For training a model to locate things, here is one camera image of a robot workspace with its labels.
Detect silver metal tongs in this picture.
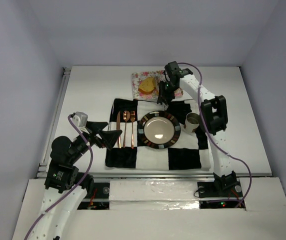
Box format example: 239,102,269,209
152,76,170,110

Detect bread slice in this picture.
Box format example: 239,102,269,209
138,77,156,95

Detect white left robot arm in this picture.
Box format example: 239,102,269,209
24,114,122,240

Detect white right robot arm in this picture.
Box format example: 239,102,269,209
157,61,238,197

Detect copper knife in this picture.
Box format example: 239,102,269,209
116,111,121,148

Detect floral rectangular tray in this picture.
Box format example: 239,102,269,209
130,69,185,100

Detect copper spoon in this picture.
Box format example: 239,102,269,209
122,110,130,148

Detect striped rim ceramic plate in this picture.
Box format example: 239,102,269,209
137,110,181,150

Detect metal cup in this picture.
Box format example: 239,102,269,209
184,112,201,133

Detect copper fork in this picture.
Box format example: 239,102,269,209
130,110,135,149

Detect black white checkered placemat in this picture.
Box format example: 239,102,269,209
105,98,211,171

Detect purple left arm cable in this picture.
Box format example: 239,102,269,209
22,113,95,240

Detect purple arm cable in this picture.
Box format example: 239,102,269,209
177,61,253,208
22,113,95,240

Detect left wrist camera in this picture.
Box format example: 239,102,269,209
72,111,88,128

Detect aluminium rail frame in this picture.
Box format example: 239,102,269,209
49,66,272,180

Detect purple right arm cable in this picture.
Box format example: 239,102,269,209
177,61,253,208

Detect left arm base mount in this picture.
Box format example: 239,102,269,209
77,174,110,210

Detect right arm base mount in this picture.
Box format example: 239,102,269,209
193,171,246,209

